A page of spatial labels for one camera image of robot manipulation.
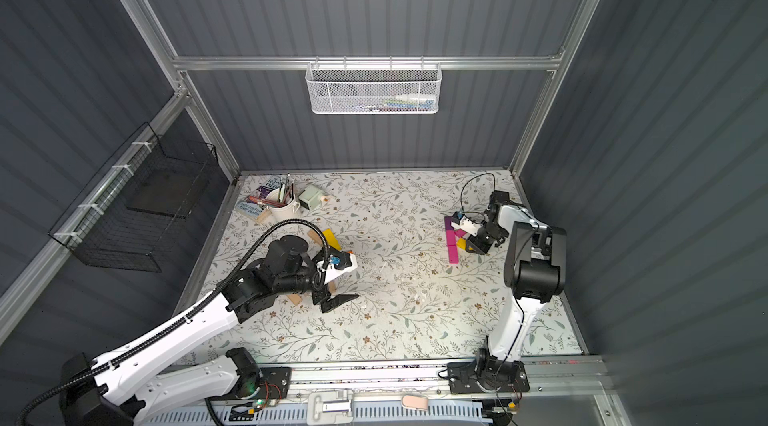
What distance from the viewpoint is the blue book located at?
1072mm

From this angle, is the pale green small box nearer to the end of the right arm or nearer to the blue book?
the blue book

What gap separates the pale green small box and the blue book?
0.46 feet

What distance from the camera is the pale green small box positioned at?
1072mm

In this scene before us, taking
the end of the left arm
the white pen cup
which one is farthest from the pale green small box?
the end of the left arm
